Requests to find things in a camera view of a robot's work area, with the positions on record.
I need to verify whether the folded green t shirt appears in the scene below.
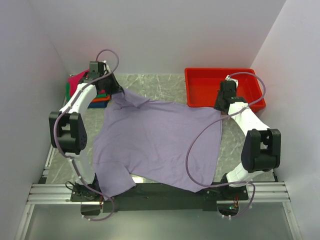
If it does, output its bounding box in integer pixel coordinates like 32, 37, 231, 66
65, 82, 71, 102

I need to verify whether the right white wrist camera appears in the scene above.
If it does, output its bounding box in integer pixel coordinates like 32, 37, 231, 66
225, 75, 238, 82

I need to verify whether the folded navy blue t shirt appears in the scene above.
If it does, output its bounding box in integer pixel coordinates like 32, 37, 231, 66
88, 98, 111, 109

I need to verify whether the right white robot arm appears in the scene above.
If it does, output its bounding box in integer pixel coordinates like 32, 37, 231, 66
214, 79, 282, 200

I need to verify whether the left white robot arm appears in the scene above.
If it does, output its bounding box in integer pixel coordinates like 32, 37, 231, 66
48, 60, 123, 201

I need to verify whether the aluminium rail frame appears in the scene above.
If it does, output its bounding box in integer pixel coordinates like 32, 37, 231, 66
13, 99, 292, 240

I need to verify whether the red plastic tray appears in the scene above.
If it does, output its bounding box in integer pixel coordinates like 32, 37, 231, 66
184, 68, 263, 108

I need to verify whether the folded pink t shirt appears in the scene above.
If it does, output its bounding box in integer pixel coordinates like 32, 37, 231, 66
67, 69, 89, 97

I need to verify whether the lavender t shirt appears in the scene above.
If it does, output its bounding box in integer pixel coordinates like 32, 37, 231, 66
93, 90, 222, 197

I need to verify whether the black base beam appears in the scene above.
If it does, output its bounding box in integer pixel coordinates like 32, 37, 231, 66
69, 181, 251, 214

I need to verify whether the folded orange t shirt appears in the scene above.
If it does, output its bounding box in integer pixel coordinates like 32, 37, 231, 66
91, 93, 111, 103

